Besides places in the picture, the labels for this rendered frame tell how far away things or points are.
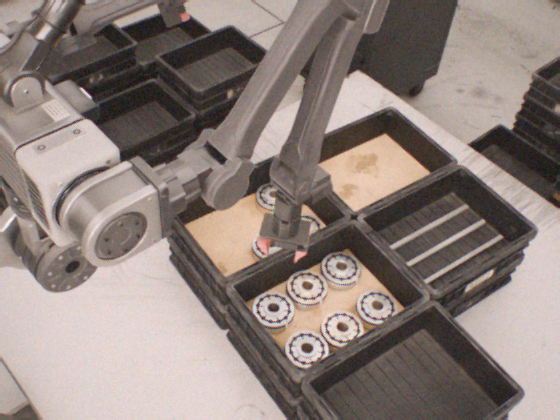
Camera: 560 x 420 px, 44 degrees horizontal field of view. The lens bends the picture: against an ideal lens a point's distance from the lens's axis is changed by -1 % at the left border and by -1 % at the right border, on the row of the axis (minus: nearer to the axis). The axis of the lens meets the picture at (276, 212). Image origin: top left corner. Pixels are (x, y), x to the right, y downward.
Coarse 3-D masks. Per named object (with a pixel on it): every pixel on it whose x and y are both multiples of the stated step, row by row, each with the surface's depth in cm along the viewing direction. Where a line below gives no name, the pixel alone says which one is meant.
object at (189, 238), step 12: (336, 204) 183; (348, 216) 180; (180, 228) 173; (324, 228) 177; (192, 240) 171; (204, 252) 169; (276, 252) 170; (204, 264) 169; (252, 264) 167; (216, 276) 165; (228, 276) 164
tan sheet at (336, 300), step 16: (368, 272) 181; (272, 288) 175; (352, 288) 177; (368, 288) 177; (384, 288) 178; (336, 304) 173; (352, 304) 174; (400, 304) 175; (304, 320) 169; (320, 320) 170; (272, 336) 166; (288, 336) 166; (304, 352) 163
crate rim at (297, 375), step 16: (352, 224) 179; (320, 240) 174; (368, 240) 176; (288, 256) 170; (256, 272) 166; (400, 272) 169; (416, 288) 166; (240, 304) 159; (416, 304) 163; (256, 320) 157; (368, 336) 156; (272, 352) 154; (336, 352) 152; (288, 368) 150
